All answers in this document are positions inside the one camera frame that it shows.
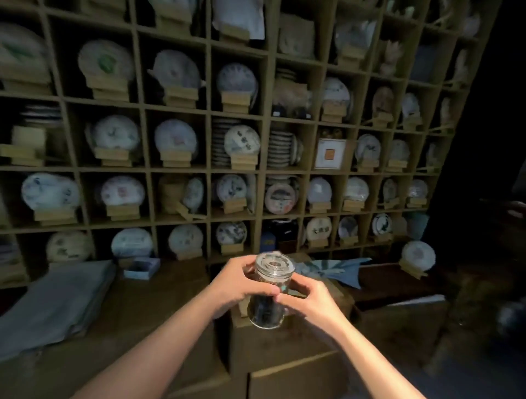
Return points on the person's left hand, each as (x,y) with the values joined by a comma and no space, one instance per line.
(234,285)

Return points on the person's right hand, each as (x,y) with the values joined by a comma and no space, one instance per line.
(318,306)

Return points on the person's left thumb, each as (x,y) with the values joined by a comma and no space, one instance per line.
(267,294)

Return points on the person's right thumb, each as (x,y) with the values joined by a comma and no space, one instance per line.
(287,302)

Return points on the clear glass jar with lid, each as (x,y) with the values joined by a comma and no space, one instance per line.
(273,269)

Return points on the person's right forearm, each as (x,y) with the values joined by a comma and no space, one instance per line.
(378,361)

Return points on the person's left forearm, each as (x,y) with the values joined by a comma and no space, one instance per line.
(156,349)

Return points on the brown cardboard box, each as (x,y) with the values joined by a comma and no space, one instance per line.
(279,345)

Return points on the dark tea box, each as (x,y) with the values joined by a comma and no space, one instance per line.
(281,234)

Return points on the blue crumpled cloth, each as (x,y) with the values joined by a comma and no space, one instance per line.
(341,271)

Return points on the wooden counter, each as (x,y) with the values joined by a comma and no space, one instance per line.
(156,304)

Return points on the single wooden easel stand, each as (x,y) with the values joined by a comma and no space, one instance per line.
(411,269)

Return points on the small blue open box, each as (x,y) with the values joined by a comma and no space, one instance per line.
(141,269)

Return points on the single white wrapped tea cake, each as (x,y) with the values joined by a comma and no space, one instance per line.
(418,255)

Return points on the stack of wrapped tea cakes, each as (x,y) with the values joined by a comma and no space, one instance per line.
(220,142)
(281,148)

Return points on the pale teal package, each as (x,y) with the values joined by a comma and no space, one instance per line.
(417,225)

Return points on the white square framed box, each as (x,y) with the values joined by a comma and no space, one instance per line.
(329,154)

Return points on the wooden grid shelf unit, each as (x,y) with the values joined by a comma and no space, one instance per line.
(209,111)

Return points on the grey folded cloth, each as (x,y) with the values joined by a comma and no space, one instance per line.
(53,304)

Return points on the display of wrapped tea cakes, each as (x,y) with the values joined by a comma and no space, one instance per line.
(117,133)

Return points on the white ceramic figurine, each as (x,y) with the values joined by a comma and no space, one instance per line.
(390,57)
(446,111)
(461,65)

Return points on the brown paper package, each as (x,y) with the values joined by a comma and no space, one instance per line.
(296,37)

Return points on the white paper bag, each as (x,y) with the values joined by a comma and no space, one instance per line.
(238,16)

